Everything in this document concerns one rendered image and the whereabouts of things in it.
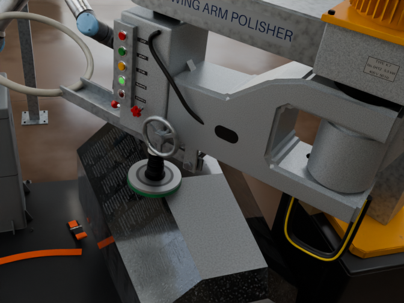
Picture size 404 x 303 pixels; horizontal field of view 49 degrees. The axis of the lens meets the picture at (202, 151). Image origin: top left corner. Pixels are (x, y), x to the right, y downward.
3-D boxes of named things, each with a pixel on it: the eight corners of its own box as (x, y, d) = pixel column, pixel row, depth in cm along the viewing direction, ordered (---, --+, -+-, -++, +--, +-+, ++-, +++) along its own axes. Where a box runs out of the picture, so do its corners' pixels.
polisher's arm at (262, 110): (359, 216, 144) (421, 82, 116) (336, 259, 128) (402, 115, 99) (178, 130, 173) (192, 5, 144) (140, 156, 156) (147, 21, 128)
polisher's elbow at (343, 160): (326, 146, 141) (345, 93, 129) (381, 177, 131) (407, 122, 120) (293, 169, 129) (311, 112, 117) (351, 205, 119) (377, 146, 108)
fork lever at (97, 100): (223, 152, 164) (225, 141, 161) (194, 177, 150) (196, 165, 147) (88, 83, 190) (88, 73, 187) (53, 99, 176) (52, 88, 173)
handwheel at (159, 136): (191, 153, 150) (196, 116, 141) (174, 166, 143) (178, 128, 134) (156, 136, 156) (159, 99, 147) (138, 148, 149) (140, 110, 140)
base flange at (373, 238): (384, 173, 229) (388, 166, 226) (451, 244, 192) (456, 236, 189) (300, 181, 214) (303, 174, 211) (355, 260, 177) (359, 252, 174)
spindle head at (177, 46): (232, 145, 162) (255, 27, 136) (199, 173, 146) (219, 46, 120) (155, 109, 176) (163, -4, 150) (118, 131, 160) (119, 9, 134)
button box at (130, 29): (136, 105, 150) (139, 24, 134) (130, 108, 148) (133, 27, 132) (118, 97, 153) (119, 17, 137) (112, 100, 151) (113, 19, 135)
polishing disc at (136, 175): (134, 157, 186) (134, 154, 185) (184, 165, 186) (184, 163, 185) (121, 189, 169) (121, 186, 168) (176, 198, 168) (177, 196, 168)
